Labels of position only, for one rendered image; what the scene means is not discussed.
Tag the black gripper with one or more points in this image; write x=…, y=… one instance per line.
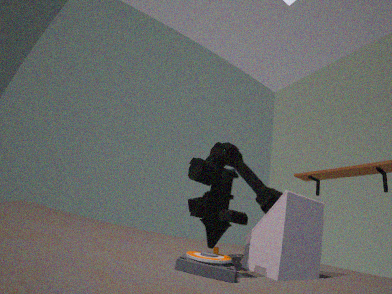
x=217, y=222

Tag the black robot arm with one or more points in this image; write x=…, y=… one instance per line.
x=211, y=172

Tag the orange round plate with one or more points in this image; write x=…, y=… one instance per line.
x=221, y=259

